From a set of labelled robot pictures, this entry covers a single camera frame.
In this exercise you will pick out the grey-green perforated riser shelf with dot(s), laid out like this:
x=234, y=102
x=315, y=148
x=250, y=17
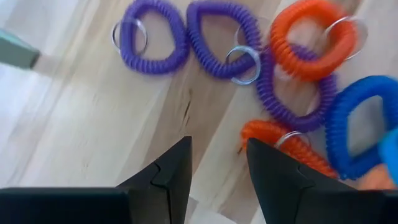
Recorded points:
x=15, y=51

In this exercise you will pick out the blue rubber band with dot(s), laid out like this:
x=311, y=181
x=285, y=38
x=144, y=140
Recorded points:
x=390, y=152

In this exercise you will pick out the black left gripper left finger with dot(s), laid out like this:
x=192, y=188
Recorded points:
x=161, y=193

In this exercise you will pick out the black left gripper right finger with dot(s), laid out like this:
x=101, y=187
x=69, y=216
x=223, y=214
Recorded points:
x=280, y=186

